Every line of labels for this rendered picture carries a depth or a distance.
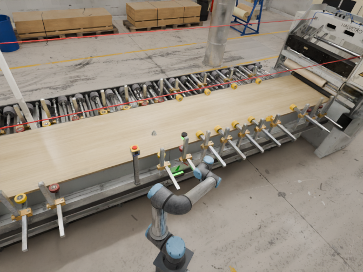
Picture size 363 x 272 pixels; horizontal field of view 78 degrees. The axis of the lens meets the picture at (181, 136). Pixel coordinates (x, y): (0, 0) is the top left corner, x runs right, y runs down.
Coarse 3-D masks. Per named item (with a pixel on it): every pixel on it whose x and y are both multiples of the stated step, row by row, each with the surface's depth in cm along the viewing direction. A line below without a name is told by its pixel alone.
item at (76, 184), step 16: (192, 144) 261; (272, 144) 364; (144, 160) 240; (224, 160) 330; (96, 176) 222; (112, 176) 233; (192, 176) 317; (32, 192) 198; (64, 192) 216; (144, 192) 282; (0, 208) 193; (96, 208) 259; (16, 240) 230
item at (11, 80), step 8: (0, 56) 184; (0, 64) 188; (8, 72) 194; (8, 80) 199; (16, 88) 206; (16, 96) 210; (24, 104) 218; (24, 112) 223; (32, 120) 233; (32, 128) 238
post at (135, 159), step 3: (135, 159) 198; (135, 162) 201; (135, 165) 203; (135, 168) 206; (138, 168) 209; (135, 171) 209; (138, 171) 211; (135, 174) 213; (138, 174) 215; (135, 177) 218; (138, 177) 218; (135, 180) 221; (138, 180) 221
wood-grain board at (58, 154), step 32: (192, 96) 313; (224, 96) 320; (256, 96) 328; (288, 96) 336; (64, 128) 244; (96, 128) 249; (128, 128) 253; (160, 128) 258; (192, 128) 263; (224, 128) 268; (0, 160) 207; (32, 160) 210; (64, 160) 214; (96, 160) 217; (128, 160) 220
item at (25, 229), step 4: (24, 204) 187; (24, 208) 184; (24, 216) 179; (24, 220) 177; (24, 224) 175; (24, 228) 173; (24, 232) 171; (24, 236) 169; (24, 240) 167; (24, 244) 165; (24, 248) 163
